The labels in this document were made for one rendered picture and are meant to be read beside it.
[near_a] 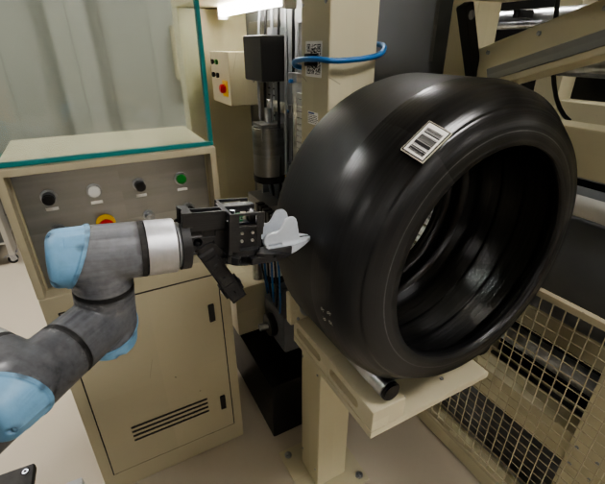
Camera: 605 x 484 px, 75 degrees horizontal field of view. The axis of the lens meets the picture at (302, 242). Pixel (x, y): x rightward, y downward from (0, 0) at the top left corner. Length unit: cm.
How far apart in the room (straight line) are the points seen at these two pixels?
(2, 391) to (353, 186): 48
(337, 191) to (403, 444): 150
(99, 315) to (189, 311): 86
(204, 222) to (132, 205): 74
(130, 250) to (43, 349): 14
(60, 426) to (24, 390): 173
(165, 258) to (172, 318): 89
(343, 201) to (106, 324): 36
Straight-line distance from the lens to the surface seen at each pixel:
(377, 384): 87
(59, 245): 53
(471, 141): 63
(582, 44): 101
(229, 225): 54
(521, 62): 108
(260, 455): 188
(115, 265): 53
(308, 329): 106
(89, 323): 56
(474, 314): 105
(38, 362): 52
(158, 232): 54
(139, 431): 171
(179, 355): 152
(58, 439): 219
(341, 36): 95
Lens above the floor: 154
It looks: 27 degrees down
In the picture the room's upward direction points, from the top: straight up
